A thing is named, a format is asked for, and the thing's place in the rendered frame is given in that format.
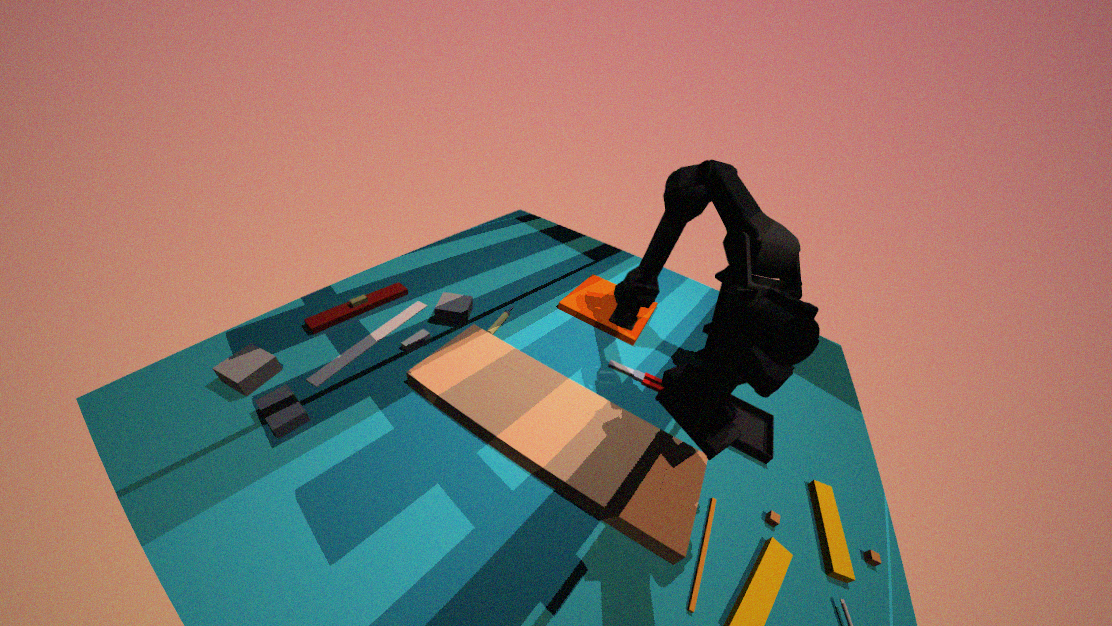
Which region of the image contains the awl with red handle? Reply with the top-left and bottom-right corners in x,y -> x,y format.
608,360 -> 664,393

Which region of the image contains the tan wooden floor panel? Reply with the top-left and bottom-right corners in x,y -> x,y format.
407,324 -> 708,565

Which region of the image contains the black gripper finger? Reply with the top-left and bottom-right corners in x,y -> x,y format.
691,393 -> 725,423
719,375 -> 746,399

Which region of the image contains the yellow flat bar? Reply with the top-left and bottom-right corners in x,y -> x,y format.
808,480 -> 855,583
723,537 -> 793,626

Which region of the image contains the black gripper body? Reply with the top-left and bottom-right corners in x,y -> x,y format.
661,319 -> 753,410

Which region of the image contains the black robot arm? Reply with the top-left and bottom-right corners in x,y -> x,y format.
609,160 -> 820,398

